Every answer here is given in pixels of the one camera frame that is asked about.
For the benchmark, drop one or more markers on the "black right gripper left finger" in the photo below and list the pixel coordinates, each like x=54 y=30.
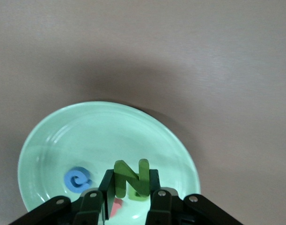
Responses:
x=108 y=185

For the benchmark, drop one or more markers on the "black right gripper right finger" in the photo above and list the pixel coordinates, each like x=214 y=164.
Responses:
x=154 y=180

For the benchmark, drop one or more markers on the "green letter N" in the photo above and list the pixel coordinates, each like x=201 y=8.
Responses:
x=142 y=178

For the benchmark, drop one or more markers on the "red letter Q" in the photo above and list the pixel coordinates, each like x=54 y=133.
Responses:
x=115 y=207

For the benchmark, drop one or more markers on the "blue letter G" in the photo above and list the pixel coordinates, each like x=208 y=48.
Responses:
x=69 y=180

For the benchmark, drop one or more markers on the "green plate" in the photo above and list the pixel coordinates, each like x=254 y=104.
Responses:
x=98 y=131

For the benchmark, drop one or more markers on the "brown table cover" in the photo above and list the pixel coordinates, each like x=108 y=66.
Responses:
x=203 y=47

